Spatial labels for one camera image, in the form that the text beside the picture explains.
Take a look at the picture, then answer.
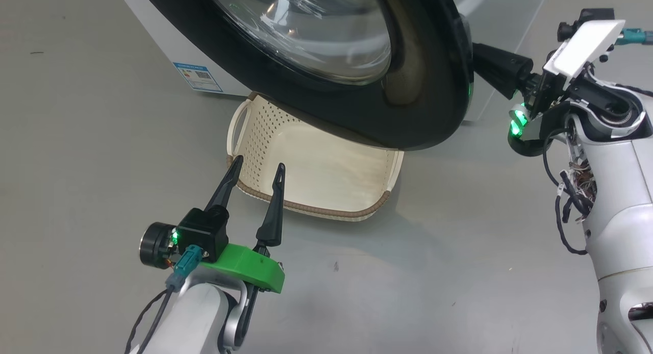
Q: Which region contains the white washing machine body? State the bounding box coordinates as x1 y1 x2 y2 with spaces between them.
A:
115 0 551 125

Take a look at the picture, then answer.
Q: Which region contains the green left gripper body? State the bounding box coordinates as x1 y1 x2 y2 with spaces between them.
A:
140 222 285 344

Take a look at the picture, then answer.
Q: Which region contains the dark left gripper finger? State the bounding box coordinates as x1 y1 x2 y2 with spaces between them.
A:
204 156 244 212
255 163 285 248

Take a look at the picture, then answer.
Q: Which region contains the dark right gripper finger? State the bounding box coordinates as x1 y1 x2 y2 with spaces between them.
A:
472 43 534 100

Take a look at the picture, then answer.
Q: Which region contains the teal plug left camera cable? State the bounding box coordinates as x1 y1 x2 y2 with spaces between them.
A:
125 244 207 354

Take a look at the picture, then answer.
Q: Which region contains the black round washing machine door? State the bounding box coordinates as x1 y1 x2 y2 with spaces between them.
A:
137 0 475 151

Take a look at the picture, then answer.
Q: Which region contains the teal plug camera cable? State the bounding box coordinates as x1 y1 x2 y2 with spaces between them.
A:
615 29 653 46
125 244 207 354

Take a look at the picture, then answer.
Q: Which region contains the teal plug right camera cable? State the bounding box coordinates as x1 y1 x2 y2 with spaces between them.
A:
615 29 653 46

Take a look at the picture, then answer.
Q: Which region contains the cream perforated laundry basket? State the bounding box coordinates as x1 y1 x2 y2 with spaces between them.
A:
226 91 405 222

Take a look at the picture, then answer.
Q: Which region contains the blue energy label sticker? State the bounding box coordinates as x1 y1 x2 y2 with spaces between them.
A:
172 62 223 93

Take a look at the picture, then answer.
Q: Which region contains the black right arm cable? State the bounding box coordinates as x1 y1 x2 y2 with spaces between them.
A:
542 130 592 255

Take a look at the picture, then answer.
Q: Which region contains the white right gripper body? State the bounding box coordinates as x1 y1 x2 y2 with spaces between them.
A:
508 20 625 157

